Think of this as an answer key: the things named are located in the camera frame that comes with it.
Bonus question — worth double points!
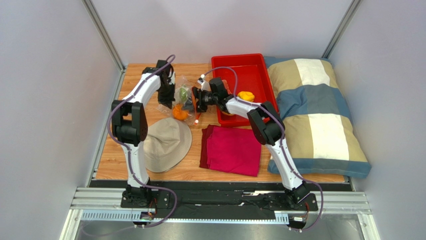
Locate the yellow fake pepper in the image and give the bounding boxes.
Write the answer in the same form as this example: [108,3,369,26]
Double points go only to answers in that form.
[237,91,255,102]

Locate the clear zip top bag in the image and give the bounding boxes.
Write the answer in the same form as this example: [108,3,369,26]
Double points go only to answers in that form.
[156,75,199,126]

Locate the aluminium frame rail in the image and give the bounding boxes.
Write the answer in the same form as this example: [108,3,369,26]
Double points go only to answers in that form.
[70,187,372,225]

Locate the plaid pillow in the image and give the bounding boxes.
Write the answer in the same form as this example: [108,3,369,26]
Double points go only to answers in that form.
[264,56,372,179]

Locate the orange fake fruit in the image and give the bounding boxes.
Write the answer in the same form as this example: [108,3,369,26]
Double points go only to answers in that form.
[171,103,189,121]

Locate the white fake cauliflower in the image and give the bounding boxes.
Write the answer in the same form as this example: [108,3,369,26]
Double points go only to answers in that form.
[176,85,189,104]

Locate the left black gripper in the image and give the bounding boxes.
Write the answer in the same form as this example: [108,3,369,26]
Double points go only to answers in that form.
[158,82,177,110]

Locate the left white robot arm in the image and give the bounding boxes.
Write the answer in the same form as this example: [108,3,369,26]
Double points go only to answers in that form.
[108,57,175,208]

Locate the red plastic tray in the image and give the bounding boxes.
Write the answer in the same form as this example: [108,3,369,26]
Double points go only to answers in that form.
[211,53,279,111]

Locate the dark yellow fake fruit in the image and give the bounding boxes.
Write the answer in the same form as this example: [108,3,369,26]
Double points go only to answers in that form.
[221,111,234,116]

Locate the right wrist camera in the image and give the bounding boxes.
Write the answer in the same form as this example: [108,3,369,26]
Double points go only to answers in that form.
[197,74,211,92]

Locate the magenta folded cloth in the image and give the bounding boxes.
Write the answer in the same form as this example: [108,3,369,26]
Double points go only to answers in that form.
[199,125,262,177]

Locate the beige bucket hat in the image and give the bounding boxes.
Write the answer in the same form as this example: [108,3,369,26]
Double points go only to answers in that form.
[143,117,193,173]

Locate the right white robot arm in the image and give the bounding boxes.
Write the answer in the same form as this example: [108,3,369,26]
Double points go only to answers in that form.
[191,77,310,209]

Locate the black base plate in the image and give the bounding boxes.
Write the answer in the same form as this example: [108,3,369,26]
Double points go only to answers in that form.
[120,189,319,220]

